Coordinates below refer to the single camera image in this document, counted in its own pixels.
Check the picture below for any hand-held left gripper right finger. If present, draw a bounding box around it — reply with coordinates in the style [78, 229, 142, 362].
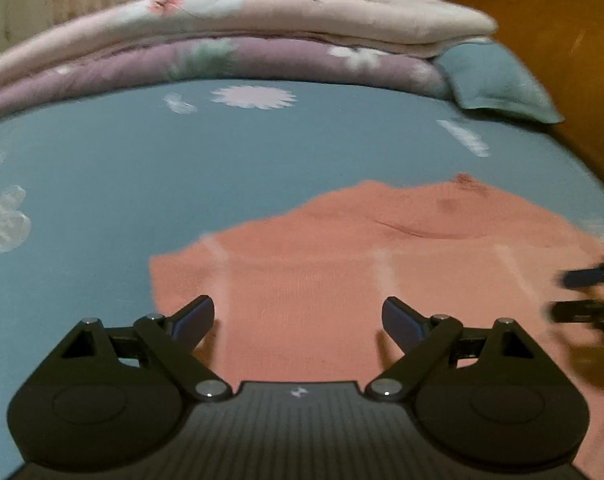
[365, 296, 552, 403]

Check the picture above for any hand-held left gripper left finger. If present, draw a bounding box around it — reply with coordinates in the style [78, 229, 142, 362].
[47, 294, 233, 403]

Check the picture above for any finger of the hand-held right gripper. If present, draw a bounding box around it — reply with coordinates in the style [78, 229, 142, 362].
[559, 266, 604, 291]
[549, 300, 604, 327]

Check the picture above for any pink knit sweater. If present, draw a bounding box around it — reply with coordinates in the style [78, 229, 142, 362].
[149, 172, 604, 480]

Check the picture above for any blue printed pillow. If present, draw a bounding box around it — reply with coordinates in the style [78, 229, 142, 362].
[434, 40, 565, 125]

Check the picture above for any wooden bed headboard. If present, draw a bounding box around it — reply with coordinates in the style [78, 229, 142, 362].
[437, 0, 604, 196]

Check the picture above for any pink floral quilt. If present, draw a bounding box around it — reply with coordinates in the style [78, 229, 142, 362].
[0, 0, 497, 98]

